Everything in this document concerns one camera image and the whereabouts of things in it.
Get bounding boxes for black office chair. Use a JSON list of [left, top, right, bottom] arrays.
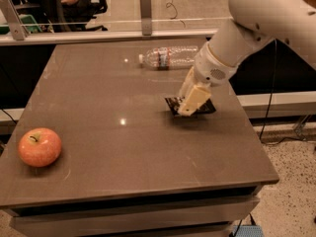
[[39, 0, 109, 33]]

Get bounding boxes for blue mat on floor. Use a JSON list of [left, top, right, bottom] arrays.
[[232, 225, 264, 237]]

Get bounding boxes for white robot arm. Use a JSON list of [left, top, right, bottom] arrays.
[[178, 0, 316, 117]]

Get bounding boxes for seated person in black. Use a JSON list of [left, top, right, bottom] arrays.
[[61, 0, 108, 18]]

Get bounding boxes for metal glass bracket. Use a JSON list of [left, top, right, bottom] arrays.
[[140, 0, 152, 36], [0, 0, 27, 40]]

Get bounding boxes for middle metal glass bracket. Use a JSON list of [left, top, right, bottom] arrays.
[[140, 0, 152, 36]]

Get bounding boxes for green bin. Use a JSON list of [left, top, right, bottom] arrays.
[[0, 15, 42, 35]]

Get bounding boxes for clear plastic water bottle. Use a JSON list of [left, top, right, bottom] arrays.
[[138, 45, 198, 70]]

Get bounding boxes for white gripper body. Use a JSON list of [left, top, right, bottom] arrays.
[[193, 42, 237, 86]]

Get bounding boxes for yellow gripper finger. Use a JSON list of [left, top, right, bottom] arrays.
[[179, 66, 196, 98], [179, 85, 211, 117]]

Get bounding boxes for red apple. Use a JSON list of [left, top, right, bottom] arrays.
[[18, 127, 61, 167]]

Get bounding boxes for left metal glass bracket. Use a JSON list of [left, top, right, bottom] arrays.
[[0, 0, 27, 40]]

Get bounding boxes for glass barrier panel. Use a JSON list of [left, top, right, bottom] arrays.
[[12, 0, 230, 32]]

